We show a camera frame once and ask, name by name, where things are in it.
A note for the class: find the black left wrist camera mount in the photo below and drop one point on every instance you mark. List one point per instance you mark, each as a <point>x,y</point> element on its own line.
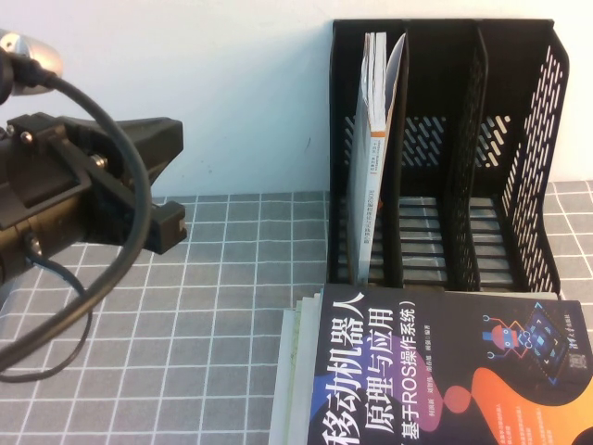
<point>41,153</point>

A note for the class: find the grey checked tablecloth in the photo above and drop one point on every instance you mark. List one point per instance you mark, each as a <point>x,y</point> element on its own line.
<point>208,324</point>

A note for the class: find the dark mobile robot book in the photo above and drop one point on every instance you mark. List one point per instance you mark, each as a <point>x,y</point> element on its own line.
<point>417,371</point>

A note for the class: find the white ROS2 book orange edge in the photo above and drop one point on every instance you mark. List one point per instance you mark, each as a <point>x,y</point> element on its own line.
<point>366,208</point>

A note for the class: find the black three-slot book stand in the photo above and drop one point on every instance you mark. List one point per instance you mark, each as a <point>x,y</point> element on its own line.
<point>509,139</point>

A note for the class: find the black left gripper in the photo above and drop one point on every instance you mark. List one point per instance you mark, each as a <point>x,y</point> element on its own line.
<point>111,218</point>

